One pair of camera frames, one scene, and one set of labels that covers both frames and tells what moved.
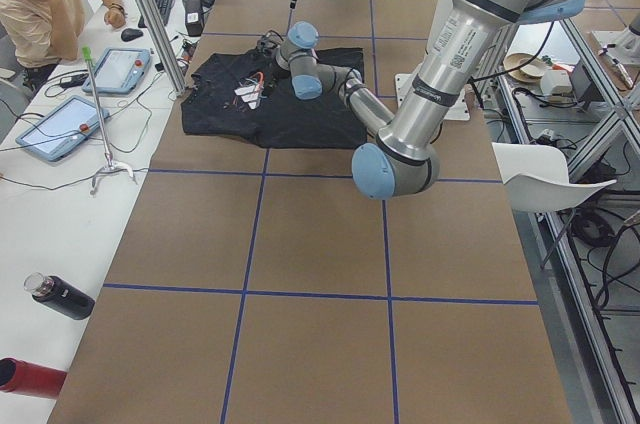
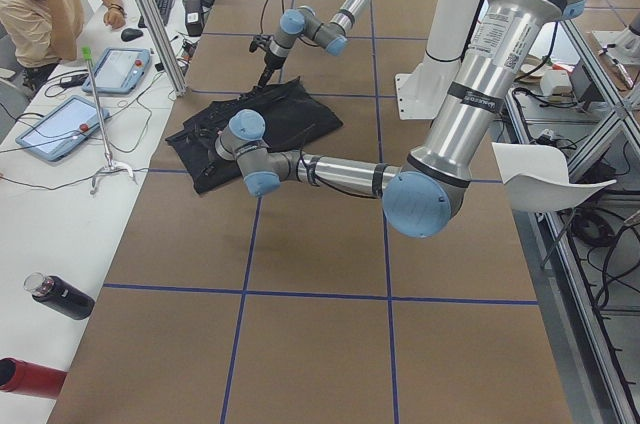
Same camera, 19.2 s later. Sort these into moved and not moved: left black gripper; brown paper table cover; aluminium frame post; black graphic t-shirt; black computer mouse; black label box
Moved: left black gripper; black graphic t-shirt
Not moved: brown paper table cover; black computer mouse; black label box; aluminium frame post
